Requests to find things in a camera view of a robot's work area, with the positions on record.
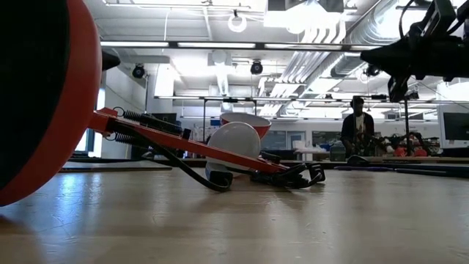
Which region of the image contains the illustrated booklet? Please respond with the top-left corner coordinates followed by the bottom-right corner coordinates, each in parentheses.
top-left (60, 161), bottom-right (173, 173)

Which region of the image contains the white light bulb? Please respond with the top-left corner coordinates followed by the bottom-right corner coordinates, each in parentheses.
top-left (204, 121), bottom-right (262, 181)

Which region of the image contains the silver ventilation duct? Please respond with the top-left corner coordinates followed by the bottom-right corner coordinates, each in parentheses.
top-left (329, 0), bottom-right (407, 80)

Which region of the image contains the black ceiling-mounted camera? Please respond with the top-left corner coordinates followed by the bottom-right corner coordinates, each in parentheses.
top-left (364, 64), bottom-right (382, 78)

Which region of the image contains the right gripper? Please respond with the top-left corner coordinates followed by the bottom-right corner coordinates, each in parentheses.
top-left (360, 0), bottom-right (463, 103)

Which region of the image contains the black lamp power cord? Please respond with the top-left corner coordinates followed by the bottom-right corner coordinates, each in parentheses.
top-left (113, 122), bottom-right (327, 193)

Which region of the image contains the person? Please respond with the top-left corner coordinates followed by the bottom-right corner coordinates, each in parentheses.
top-left (339, 95), bottom-right (395, 158)

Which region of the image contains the purple pen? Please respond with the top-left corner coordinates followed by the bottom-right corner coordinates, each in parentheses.
top-left (333, 165), bottom-right (394, 173)

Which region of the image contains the black pen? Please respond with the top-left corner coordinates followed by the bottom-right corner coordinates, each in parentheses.
top-left (394, 167), bottom-right (454, 178)

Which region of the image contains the white globe pendant light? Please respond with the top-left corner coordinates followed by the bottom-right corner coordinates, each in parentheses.
top-left (227, 10), bottom-right (248, 34)

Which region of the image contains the long ceiling light strip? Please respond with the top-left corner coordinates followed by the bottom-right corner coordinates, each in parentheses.
top-left (99, 40), bottom-right (382, 51)

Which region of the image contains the black aluminium frame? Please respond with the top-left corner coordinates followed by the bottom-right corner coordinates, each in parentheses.
top-left (69, 156), bottom-right (469, 180)

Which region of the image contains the large black monitor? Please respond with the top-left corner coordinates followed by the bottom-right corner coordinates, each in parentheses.
top-left (442, 111), bottom-right (469, 148)

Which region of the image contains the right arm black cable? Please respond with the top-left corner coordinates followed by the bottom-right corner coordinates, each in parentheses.
top-left (399, 0), bottom-right (417, 40)

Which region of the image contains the small dark monitor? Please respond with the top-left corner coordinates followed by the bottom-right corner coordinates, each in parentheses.
top-left (149, 112), bottom-right (177, 125)

